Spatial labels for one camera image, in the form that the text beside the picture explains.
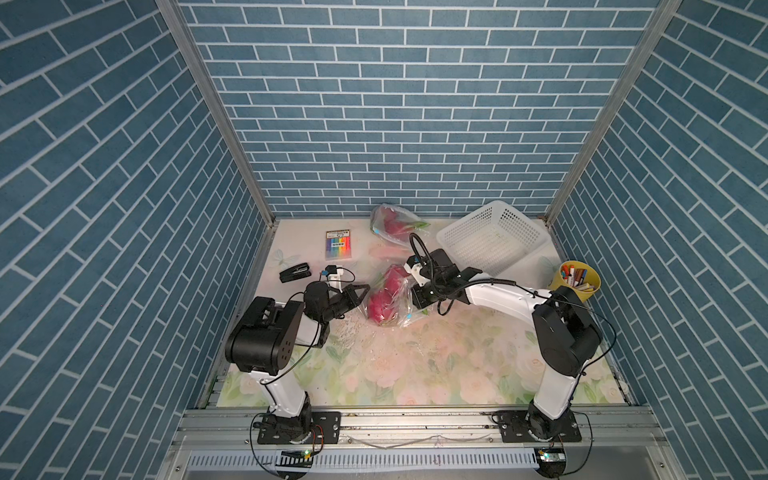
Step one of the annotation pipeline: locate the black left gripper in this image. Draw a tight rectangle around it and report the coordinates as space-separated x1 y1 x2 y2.
319 285 368 325

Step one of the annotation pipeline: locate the clear zip-top bag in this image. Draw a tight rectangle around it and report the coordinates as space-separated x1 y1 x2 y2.
362 265 429 328

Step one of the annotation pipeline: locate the pink dragon fruit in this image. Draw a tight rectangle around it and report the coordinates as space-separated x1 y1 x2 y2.
367 289 399 325
383 265 410 297

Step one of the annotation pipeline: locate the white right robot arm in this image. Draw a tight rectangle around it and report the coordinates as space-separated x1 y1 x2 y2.
404 249 603 441

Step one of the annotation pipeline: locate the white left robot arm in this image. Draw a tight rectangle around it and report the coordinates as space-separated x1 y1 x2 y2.
224 281 370 445

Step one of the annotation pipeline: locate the back zip bag with dragonfruit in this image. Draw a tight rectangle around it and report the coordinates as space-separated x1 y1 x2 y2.
370 203 430 247

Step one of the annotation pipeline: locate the black stapler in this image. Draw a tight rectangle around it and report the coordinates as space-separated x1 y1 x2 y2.
279 262 312 283

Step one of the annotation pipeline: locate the white plastic basket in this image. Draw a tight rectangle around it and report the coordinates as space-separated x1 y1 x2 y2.
436 200 549 276

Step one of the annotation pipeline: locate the yellow pen cup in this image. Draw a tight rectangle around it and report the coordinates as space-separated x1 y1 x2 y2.
549 261 601 301

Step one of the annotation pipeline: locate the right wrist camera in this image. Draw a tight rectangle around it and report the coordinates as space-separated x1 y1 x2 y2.
403 255 429 286

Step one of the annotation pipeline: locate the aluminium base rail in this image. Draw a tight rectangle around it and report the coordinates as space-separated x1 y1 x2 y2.
159 405 683 479

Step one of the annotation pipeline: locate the left corner aluminium post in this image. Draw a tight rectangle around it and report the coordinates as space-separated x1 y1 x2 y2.
156 0 275 228

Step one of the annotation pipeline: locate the corner aluminium post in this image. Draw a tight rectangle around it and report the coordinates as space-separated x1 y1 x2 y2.
156 0 275 228
543 0 682 229

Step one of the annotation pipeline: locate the right corner aluminium post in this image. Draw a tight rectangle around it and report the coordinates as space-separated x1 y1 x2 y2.
543 0 682 229

